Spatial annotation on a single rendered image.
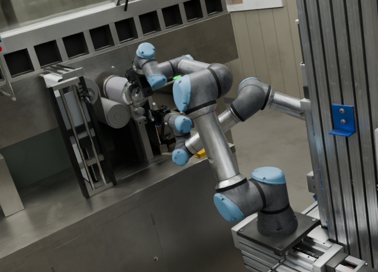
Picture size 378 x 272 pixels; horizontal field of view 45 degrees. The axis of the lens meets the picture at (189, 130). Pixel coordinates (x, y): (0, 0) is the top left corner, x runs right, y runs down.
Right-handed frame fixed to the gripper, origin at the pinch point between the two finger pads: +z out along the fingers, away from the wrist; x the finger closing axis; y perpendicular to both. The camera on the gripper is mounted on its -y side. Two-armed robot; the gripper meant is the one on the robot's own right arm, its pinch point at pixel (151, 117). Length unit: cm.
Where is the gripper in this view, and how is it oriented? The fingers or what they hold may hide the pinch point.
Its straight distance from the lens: 239.4
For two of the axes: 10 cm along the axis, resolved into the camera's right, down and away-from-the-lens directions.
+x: -8.2, 3.6, -4.4
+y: -2.2, -9.1, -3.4
